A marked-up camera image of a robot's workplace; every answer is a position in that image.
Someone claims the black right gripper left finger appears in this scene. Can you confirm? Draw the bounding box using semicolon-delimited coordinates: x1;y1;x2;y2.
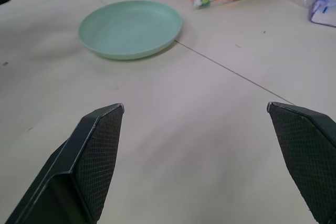
4;103;125;224

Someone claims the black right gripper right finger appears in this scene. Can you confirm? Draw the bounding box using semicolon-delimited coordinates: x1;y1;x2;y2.
266;101;336;224

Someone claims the light green plastic plate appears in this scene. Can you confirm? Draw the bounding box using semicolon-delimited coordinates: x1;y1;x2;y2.
78;0;184;60

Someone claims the purple white tissue pack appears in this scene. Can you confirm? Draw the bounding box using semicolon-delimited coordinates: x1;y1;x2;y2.
309;0;336;27

